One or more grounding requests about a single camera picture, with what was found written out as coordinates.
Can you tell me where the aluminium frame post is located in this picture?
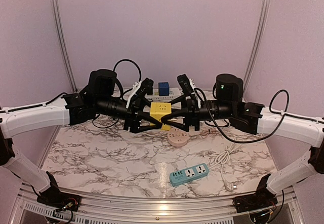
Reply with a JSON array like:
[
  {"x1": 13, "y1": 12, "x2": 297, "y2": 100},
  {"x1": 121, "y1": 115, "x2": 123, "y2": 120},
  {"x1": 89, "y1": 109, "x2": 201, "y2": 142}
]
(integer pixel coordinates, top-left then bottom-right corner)
[
  {"x1": 243, "y1": 0, "x2": 271, "y2": 94},
  {"x1": 51, "y1": 0, "x2": 77, "y2": 92}
]

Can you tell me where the aluminium front rail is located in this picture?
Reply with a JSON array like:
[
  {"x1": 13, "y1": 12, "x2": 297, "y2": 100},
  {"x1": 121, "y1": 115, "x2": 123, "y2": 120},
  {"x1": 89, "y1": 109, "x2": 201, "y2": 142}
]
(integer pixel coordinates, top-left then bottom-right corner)
[{"x1": 8, "y1": 183, "x2": 305, "y2": 223}]

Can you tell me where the pink USB cable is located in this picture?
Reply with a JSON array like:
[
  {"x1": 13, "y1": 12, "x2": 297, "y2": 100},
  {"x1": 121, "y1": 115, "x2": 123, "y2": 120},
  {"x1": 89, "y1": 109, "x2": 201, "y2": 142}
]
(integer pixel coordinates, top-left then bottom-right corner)
[{"x1": 199, "y1": 127, "x2": 218, "y2": 136}]

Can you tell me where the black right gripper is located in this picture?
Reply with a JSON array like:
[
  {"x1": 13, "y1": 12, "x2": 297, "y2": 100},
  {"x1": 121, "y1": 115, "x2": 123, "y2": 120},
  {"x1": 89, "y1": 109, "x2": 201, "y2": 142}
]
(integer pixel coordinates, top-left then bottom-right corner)
[{"x1": 161, "y1": 94, "x2": 235, "y2": 132}]

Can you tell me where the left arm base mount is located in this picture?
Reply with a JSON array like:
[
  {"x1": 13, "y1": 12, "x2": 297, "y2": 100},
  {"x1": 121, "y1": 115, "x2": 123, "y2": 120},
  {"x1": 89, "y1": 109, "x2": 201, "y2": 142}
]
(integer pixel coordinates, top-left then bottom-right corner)
[{"x1": 37, "y1": 171, "x2": 81, "y2": 211}]

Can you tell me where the white multicolour power strip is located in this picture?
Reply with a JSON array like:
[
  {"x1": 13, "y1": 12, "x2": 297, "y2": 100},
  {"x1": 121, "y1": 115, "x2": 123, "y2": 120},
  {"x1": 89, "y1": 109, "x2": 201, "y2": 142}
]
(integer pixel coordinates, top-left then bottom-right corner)
[{"x1": 145, "y1": 88, "x2": 182, "y2": 101}]

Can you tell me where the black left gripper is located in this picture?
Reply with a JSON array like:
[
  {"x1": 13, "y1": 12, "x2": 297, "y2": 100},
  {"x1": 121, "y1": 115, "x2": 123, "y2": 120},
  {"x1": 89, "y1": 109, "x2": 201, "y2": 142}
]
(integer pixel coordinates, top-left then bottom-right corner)
[{"x1": 95, "y1": 95, "x2": 163, "y2": 133}]

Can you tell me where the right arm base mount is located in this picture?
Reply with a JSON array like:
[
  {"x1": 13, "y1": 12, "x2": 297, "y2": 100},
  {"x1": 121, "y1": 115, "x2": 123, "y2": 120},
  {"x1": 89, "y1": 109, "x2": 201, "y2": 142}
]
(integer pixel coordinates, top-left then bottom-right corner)
[{"x1": 232, "y1": 174, "x2": 278, "y2": 213}]

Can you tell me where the teal power strip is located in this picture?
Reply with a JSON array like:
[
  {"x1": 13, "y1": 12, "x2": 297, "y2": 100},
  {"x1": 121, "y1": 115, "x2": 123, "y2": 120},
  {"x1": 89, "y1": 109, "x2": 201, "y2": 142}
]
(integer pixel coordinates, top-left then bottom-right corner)
[{"x1": 169, "y1": 163, "x2": 209, "y2": 186}]

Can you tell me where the white teal strip cable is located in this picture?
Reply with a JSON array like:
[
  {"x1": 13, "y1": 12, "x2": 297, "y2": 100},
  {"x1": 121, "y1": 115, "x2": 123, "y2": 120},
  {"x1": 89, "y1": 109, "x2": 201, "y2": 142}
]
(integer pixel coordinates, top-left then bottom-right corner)
[{"x1": 209, "y1": 142, "x2": 245, "y2": 192}]

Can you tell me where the pink round power socket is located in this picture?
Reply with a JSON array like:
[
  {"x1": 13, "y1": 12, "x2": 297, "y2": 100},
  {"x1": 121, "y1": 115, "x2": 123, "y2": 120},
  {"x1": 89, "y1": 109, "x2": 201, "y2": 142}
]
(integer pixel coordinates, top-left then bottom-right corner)
[{"x1": 167, "y1": 129, "x2": 189, "y2": 147}]

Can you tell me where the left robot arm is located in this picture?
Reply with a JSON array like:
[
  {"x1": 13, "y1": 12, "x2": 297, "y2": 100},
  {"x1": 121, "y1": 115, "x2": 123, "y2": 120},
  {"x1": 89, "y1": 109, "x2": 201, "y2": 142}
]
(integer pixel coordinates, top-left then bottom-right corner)
[{"x1": 1, "y1": 69, "x2": 162, "y2": 206}]

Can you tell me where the left aluminium frame post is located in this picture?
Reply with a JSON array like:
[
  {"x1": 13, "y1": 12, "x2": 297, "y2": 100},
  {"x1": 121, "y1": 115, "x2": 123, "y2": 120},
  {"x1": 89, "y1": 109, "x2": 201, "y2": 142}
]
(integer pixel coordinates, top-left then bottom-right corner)
[{"x1": 51, "y1": 0, "x2": 77, "y2": 92}]

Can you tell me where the right aluminium frame post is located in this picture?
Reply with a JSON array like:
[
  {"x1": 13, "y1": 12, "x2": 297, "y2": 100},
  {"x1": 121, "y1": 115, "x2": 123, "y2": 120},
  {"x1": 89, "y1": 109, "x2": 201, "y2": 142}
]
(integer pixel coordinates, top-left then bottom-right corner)
[{"x1": 243, "y1": 0, "x2": 271, "y2": 94}]

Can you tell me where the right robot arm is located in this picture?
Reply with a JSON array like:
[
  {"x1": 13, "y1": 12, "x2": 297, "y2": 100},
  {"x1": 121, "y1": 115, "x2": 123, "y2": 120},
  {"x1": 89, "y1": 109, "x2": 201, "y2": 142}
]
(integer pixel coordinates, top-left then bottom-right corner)
[{"x1": 161, "y1": 73, "x2": 323, "y2": 208}]

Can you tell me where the yellow cube power socket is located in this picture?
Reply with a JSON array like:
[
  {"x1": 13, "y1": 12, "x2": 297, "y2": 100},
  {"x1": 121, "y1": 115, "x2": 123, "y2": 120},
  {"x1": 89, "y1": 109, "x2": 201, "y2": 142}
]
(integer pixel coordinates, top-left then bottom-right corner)
[{"x1": 149, "y1": 102, "x2": 172, "y2": 122}]

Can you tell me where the blue cube power socket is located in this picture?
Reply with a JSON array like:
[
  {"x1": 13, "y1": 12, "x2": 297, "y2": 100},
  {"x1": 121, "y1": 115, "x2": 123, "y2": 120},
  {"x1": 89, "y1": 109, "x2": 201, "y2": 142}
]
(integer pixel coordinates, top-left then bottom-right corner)
[{"x1": 158, "y1": 82, "x2": 170, "y2": 96}]

